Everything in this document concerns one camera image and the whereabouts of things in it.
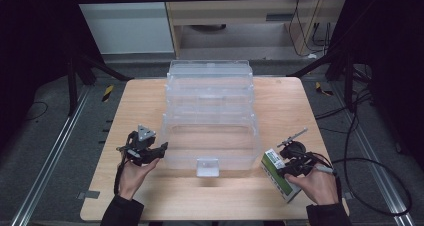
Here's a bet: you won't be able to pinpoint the person's left hand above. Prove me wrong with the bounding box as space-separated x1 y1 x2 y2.
117 157 161 201

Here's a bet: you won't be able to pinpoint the black hanging desk cables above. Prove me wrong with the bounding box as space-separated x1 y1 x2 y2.
287 0 334 58

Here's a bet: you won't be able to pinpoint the green and white carton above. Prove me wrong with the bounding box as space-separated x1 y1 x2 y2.
259 148 303 204

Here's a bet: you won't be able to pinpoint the grey tape strip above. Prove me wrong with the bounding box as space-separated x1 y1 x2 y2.
76 189 101 201

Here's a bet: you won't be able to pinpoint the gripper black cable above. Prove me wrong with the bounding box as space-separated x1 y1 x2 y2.
314 154 413 218
113 149 128 196

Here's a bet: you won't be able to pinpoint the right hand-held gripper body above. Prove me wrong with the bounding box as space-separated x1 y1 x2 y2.
276 127 335 177

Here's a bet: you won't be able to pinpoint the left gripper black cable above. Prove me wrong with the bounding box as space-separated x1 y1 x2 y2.
113 149 128 196

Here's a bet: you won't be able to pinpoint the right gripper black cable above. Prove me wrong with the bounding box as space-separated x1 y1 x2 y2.
314 154 413 218

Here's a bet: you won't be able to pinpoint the aluminium floor rail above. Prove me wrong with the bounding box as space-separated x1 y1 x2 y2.
332 81 417 226
10 85 92 226

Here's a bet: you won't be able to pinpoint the person's right hand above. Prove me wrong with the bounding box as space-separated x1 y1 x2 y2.
284 167 340 207

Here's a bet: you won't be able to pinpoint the black curtain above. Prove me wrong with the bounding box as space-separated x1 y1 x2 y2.
0 0 106 150
328 0 424 172

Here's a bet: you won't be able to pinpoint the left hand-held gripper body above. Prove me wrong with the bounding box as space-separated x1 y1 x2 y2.
116 123 158 167

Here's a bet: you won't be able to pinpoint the yellow black striped tape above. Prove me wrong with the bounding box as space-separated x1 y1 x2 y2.
314 81 335 97
101 84 115 104

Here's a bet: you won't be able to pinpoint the white cabinet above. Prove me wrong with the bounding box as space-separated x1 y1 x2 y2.
71 0 175 56

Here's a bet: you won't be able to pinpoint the black metal stand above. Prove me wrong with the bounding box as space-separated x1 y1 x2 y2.
65 50 135 118
285 47 356 113

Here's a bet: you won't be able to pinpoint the light wooden desk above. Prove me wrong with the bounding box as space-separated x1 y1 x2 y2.
161 0 349 59

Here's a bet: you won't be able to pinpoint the clear plastic storage box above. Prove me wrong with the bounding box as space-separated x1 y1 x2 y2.
159 59 263 179

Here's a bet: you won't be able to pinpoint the black floor cables bundle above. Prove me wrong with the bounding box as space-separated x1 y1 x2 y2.
313 64 374 145

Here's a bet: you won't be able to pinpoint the black floor cable loop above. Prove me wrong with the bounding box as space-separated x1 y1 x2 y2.
20 100 50 122

